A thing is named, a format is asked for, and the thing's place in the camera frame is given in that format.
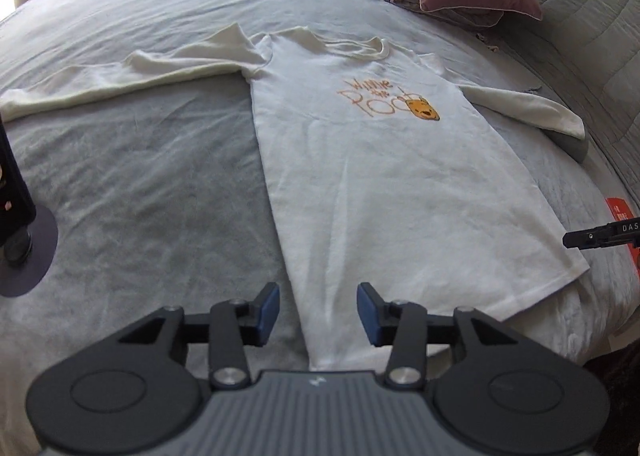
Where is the grey quilted headboard cover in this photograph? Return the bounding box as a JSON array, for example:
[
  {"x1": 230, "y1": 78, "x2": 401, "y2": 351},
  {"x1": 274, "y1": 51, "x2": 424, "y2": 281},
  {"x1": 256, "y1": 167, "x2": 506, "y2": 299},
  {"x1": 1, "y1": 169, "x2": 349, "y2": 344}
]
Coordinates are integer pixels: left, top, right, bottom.
[{"x1": 482, "y1": 0, "x2": 639, "y2": 202}]

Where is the small beige keychain trinket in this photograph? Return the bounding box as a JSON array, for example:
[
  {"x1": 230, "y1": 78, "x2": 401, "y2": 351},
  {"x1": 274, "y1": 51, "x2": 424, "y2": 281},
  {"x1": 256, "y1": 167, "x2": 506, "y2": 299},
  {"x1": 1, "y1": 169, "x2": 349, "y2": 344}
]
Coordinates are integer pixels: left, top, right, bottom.
[{"x1": 475, "y1": 33, "x2": 500, "y2": 53}]

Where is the folded grey sweater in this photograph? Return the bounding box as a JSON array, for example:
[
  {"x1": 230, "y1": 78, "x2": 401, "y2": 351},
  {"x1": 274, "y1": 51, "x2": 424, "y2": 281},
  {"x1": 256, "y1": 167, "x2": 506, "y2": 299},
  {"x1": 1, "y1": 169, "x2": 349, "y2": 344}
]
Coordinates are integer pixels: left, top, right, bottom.
[{"x1": 519, "y1": 86, "x2": 590, "y2": 164}]

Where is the red booklet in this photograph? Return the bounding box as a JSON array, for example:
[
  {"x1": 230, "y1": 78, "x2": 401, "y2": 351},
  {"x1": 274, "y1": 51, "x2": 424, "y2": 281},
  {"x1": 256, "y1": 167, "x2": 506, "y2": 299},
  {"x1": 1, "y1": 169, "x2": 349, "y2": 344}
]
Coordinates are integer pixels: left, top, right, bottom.
[{"x1": 605, "y1": 196, "x2": 639, "y2": 271}]

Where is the smartphone on stand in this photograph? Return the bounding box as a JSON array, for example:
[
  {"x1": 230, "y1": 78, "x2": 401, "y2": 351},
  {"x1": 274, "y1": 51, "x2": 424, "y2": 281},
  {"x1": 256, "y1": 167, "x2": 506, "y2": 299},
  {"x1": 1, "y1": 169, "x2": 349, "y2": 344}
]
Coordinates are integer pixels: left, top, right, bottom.
[{"x1": 0, "y1": 126, "x2": 37, "y2": 245}]

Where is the white Winnie Pooh sweatshirt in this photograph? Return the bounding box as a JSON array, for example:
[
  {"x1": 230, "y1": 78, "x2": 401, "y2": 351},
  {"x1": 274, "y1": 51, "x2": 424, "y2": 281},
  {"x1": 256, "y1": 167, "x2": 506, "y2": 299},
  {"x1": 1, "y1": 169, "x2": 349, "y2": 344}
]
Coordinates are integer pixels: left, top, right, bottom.
[{"x1": 1, "y1": 25, "x2": 589, "y2": 370}]

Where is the black phone stand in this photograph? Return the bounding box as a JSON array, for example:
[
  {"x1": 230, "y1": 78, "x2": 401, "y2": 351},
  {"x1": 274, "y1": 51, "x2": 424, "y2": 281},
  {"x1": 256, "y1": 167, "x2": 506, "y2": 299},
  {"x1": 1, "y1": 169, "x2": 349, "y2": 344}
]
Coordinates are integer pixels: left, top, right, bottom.
[{"x1": 1, "y1": 204, "x2": 58, "y2": 298}]

